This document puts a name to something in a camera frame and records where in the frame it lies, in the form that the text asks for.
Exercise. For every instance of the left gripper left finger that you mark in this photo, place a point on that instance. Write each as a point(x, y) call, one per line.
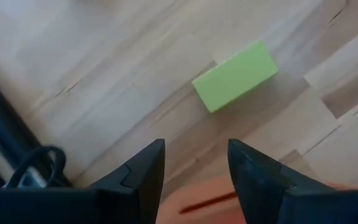
point(120, 202)

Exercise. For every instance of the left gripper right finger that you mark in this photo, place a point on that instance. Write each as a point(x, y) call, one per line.
point(275, 205)

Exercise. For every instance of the large green block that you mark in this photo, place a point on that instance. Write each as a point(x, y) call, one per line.
point(235, 76)

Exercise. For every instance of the orange plastic bin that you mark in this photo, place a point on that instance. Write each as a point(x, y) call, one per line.
point(213, 190)

